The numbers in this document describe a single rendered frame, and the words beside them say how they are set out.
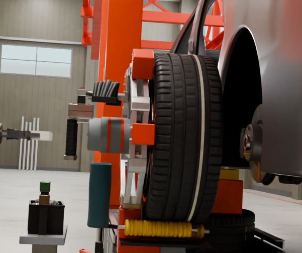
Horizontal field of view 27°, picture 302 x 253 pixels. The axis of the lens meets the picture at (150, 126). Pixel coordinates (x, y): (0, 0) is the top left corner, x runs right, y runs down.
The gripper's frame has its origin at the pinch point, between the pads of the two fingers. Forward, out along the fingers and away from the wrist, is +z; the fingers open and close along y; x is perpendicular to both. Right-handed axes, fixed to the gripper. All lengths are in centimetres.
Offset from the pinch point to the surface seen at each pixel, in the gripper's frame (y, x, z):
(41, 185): -15.9, -18.7, -2.3
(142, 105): 10.0, 12.0, 32.2
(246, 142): -22, 2, 78
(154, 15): -914, 251, 129
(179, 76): 8, 23, 45
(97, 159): -258, -10, 23
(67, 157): 2.0, -7.2, 7.2
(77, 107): 2.5, 10.8, 9.6
